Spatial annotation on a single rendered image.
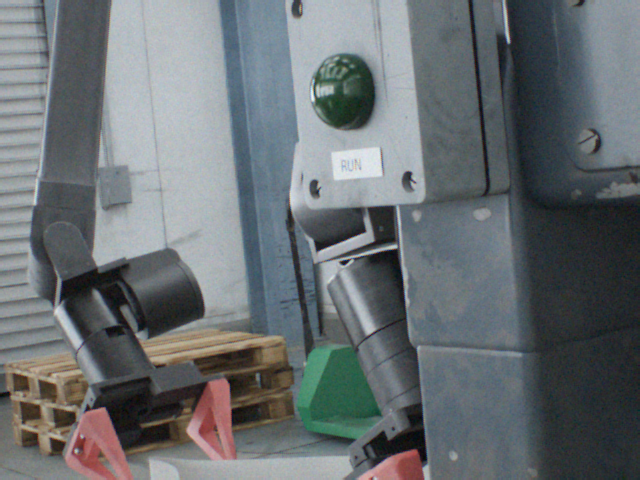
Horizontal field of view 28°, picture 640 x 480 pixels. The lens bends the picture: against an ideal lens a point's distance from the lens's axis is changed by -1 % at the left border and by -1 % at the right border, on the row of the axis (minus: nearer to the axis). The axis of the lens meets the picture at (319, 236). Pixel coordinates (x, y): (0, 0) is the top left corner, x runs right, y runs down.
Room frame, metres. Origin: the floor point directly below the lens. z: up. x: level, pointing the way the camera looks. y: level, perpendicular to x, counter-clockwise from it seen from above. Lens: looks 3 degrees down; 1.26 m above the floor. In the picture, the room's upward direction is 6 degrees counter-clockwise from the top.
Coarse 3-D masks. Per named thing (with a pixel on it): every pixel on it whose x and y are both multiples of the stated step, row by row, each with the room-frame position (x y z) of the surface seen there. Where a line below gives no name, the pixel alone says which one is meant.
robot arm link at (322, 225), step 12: (300, 156) 0.86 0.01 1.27; (300, 168) 0.86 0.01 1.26; (300, 180) 0.85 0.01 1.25; (300, 192) 0.85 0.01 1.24; (300, 204) 0.85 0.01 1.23; (300, 216) 0.85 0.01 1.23; (312, 216) 0.84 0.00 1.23; (324, 216) 0.83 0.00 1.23; (336, 216) 0.82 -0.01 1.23; (348, 216) 0.81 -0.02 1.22; (360, 216) 0.81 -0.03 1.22; (300, 228) 0.86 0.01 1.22; (312, 228) 0.85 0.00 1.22; (324, 228) 0.84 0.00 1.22; (336, 228) 0.83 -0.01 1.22; (348, 228) 0.83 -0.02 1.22; (360, 228) 0.82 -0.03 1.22; (324, 240) 0.86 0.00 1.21; (336, 240) 0.85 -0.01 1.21
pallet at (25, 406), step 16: (224, 368) 6.59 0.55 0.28; (272, 368) 6.50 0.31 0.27; (288, 368) 6.56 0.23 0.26; (240, 384) 6.78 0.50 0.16; (256, 384) 6.84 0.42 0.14; (272, 384) 6.50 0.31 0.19; (288, 384) 6.56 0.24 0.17; (16, 400) 6.45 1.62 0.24; (32, 400) 6.29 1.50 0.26; (48, 400) 6.14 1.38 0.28; (192, 400) 6.20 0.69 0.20; (240, 400) 6.37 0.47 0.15; (16, 416) 6.47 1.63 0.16; (32, 416) 6.45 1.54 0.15; (48, 416) 6.16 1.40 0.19; (64, 416) 6.15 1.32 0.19
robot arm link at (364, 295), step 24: (336, 264) 0.84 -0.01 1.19; (360, 264) 0.82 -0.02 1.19; (384, 264) 0.82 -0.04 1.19; (336, 288) 0.82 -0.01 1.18; (360, 288) 0.81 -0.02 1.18; (384, 288) 0.81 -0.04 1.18; (336, 312) 0.84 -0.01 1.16; (360, 312) 0.81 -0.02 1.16; (384, 312) 0.80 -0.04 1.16; (360, 336) 0.81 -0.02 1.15
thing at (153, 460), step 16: (160, 464) 1.04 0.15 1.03; (176, 464) 1.04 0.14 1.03; (192, 464) 1.03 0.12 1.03; (208, 464) 1.02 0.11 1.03; (224, 464) 1.02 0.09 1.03; (240, 464) 1.01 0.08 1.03; (256, 464) 1.01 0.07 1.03; (272, 464) 1.00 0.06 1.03; (288, 464) 1.00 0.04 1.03; (304, 464) 1.00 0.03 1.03; (320, 464) 1.00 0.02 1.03; (336, 464) 0.99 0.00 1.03
